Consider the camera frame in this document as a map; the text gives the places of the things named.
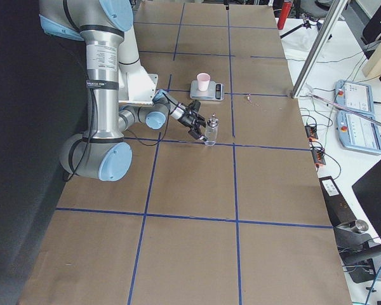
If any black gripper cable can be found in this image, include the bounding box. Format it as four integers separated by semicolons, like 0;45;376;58
62;85;166;182

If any metal cup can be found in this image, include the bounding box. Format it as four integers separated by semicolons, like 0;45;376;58
351;219;369;234

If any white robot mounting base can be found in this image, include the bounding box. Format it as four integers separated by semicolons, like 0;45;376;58
117;26;158;105

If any clear glass sauce bottle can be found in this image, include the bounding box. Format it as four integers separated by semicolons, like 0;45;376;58
204;113;219;146

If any digital kitchen scale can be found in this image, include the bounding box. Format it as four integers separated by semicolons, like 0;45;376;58
190;79;224;101

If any blue teach pendant far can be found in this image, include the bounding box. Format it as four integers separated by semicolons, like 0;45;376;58
335;79;375;114

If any aluminium frame post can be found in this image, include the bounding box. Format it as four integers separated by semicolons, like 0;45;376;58
291;0;348;98

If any red cylinder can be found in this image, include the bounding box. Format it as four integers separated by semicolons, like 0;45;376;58
277;0;293;30

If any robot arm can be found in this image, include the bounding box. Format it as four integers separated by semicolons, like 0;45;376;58
39;1;206;181

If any black tripod rod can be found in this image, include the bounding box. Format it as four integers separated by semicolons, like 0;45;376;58
280;20;312;39

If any grabber stick tool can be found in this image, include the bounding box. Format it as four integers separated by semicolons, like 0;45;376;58
305;93;381;127

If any pink paper cup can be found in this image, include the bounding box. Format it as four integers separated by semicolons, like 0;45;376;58
196;72;211;92

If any blue teach pendant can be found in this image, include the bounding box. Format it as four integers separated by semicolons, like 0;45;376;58
336;111;381;154
335;79;375;114

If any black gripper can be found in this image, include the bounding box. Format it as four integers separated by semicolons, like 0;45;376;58
178;100;207;142

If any black monitor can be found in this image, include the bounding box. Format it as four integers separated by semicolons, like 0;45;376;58
352;160;381;222

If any blue teach pendant near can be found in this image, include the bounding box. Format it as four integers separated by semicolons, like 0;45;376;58
336;111;381;154

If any orange black connector box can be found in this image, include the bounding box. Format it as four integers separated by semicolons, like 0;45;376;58
305;124;326;168

